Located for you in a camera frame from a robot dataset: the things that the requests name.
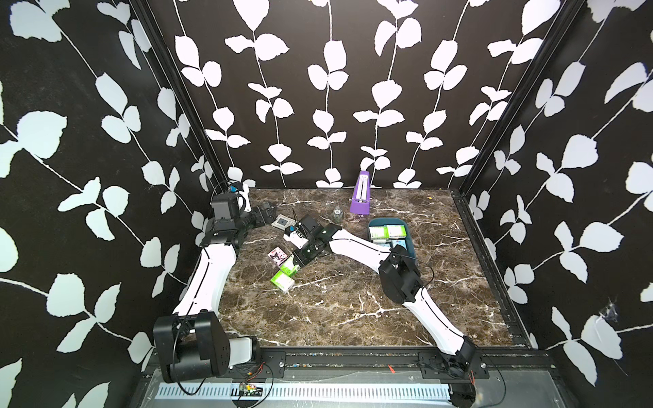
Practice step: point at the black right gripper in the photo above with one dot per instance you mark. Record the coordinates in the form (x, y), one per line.
(300, 260)

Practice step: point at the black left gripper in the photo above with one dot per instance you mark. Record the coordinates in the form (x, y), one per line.
(269, 214)

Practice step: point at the large green tissue pack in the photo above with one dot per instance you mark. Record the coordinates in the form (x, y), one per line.
(396, 231)

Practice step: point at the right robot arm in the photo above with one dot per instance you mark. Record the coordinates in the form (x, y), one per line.
(401, 283)

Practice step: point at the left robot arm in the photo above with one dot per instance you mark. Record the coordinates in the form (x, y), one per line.
(191, 343)

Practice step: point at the playing card box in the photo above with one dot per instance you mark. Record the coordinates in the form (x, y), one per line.
(283, 222)

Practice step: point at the teal plastic storage box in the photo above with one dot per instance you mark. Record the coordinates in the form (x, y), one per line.
(406, 243)

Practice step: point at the pink Kuromi tissue pack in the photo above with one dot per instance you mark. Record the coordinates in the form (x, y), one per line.
(277, 256)

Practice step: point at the purple metronome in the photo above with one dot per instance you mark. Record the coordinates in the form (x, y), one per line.
(361, 199)

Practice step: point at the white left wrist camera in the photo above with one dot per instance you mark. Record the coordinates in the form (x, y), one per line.
(242, 195)

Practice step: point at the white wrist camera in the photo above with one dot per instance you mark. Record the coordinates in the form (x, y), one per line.
(242, 195)
(295, 237)

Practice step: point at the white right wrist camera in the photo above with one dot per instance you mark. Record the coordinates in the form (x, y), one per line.
(295, 237)

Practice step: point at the black front rail base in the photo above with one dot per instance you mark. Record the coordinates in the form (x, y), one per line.
(525, 379)

